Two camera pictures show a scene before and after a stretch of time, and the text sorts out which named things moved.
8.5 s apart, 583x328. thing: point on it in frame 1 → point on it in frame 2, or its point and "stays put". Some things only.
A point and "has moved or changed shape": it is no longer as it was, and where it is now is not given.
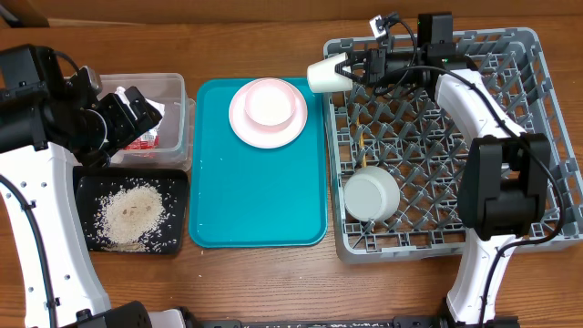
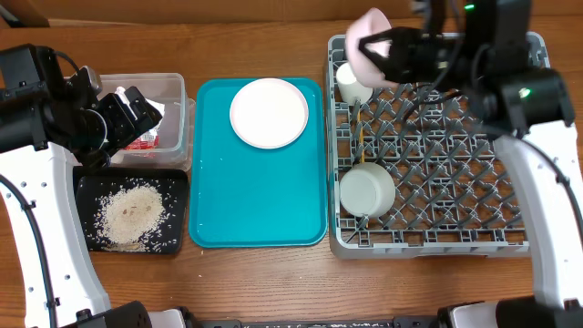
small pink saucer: (269, 105) → (363, 66)
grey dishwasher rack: (407, 132) stays put
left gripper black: (127, 126) stays put
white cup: (322, 76) → (351, 88)
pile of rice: (126, 219) stays put
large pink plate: (268, 113) stays put
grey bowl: (371, 194) has moved or changed shape
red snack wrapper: (149, 140) stays put
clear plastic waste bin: (170, 143) stays put
